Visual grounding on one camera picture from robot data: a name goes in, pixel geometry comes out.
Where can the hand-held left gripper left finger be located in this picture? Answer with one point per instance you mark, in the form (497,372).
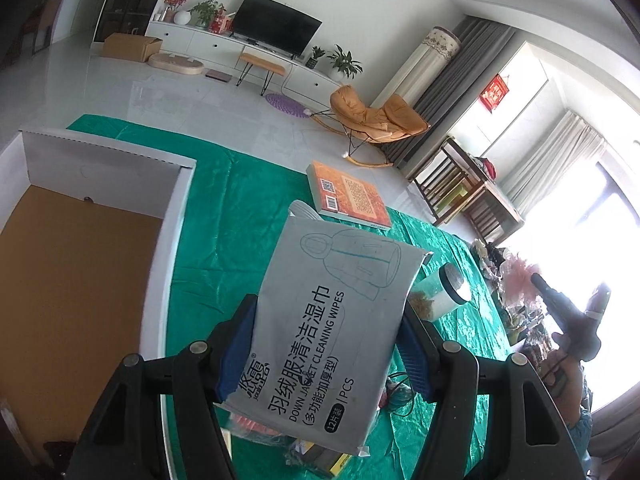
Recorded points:
(240,355)

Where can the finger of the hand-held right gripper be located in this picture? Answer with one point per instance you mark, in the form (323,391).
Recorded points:
(550,295)
(601,300)

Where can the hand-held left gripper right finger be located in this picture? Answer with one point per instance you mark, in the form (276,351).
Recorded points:
(415,355)

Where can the pink bath loofah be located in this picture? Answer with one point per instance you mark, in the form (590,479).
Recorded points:
(517,272)

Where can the pink face mask pack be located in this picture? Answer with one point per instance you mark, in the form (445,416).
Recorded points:
(250,425)

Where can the grey wet wipes packet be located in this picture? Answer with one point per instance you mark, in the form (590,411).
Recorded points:
(330,340)

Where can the white cardboard box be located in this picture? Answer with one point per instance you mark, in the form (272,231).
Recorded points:
(75,260)

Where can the person's right hand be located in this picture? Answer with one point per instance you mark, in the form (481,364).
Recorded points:
(575,380)

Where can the pile of assorted clutter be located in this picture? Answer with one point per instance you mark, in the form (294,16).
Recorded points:
(505,310)

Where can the clear jar with black lid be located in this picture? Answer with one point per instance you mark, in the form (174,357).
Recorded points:
(445,295)

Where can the yellow blue packet in wrap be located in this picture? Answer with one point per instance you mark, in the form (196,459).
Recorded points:
(340,462)

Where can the white sheer curtain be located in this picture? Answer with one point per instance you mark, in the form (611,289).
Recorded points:
(550,160)

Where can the green tablecloth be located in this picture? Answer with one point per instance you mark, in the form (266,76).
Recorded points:
(235,210)

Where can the dark wooden slatted bench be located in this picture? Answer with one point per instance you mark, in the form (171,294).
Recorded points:
(450,180)

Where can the orange book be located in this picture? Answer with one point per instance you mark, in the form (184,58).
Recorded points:
(350,195)

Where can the grey curtain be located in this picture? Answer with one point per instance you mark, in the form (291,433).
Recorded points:
(465,60)

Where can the orange lounge chair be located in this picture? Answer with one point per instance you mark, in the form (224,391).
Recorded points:
(360,110)

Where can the purple round mat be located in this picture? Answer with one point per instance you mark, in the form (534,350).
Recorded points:
(286,105)

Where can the covered standing air conditioner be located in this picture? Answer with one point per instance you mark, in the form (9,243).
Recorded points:
(420,65)

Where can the dark floor scale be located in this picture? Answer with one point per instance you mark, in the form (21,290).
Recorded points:
(219,76)

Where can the wooden bench with hairpin legs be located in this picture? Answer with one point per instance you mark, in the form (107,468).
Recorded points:
(262,61)

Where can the beige oval floor stand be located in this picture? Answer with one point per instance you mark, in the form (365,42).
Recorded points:
(175,64)

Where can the large potted green plant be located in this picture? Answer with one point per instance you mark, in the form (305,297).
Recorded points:
(345,60)

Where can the small plant in dark pot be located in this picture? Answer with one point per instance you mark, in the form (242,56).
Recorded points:
(315,57)

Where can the white television cabinet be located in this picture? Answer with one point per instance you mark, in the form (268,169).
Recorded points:
(200,40)

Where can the brown cardboard box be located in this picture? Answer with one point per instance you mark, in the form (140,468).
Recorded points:
(130,47)

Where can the red gift box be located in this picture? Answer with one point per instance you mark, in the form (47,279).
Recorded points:
(221,22)

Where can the black television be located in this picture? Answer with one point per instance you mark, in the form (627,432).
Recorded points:
(275,22)

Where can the white round vase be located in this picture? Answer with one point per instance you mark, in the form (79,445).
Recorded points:
(181,17)

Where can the bushy green potted plant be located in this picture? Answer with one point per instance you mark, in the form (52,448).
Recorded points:
(206,12)

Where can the red flower arrangement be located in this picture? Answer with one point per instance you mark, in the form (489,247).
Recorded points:
(175,0)

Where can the wooden dining chair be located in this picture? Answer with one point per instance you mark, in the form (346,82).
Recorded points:
(49,15)

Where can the red wall hanging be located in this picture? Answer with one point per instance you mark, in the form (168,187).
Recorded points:
(494,91)

